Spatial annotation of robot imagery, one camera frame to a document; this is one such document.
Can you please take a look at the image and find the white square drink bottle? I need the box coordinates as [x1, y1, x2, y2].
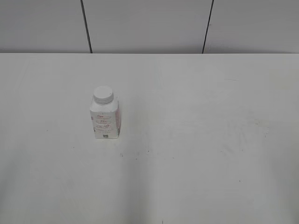
[90, 97, 121, 139]

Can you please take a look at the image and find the white ribbed screw cap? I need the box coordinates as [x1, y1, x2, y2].
[93, 86, 114, 105]

